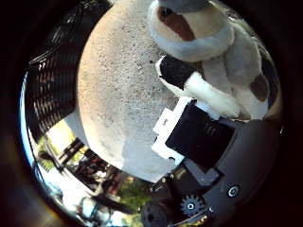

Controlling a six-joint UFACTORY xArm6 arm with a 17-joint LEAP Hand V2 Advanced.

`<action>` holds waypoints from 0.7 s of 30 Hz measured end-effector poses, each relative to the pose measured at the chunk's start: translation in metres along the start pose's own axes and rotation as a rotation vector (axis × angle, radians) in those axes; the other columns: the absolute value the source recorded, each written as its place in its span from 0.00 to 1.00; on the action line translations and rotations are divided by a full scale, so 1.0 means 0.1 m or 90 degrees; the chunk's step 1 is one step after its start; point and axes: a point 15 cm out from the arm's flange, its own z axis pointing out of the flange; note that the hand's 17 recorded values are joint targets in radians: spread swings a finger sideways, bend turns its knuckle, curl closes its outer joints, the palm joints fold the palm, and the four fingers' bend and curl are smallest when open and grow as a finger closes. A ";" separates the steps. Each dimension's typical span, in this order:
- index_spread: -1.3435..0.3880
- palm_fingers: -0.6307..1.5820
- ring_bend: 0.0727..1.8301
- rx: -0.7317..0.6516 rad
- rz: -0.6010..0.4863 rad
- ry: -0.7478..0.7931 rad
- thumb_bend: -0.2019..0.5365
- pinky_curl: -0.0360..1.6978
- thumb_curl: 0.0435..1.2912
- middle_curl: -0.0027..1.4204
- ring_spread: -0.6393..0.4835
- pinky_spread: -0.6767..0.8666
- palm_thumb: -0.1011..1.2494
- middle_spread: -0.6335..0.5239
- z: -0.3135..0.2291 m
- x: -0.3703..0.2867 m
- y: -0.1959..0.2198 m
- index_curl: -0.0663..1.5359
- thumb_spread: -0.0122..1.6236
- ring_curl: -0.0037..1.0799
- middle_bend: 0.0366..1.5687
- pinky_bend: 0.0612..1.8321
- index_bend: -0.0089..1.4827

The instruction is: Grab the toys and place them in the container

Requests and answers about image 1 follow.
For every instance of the white brown dog plush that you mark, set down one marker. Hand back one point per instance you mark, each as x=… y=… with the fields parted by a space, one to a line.
x=205 y=38

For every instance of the black woven plastic basket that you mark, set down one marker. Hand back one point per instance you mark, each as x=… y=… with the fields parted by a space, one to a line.
x=50 y=82

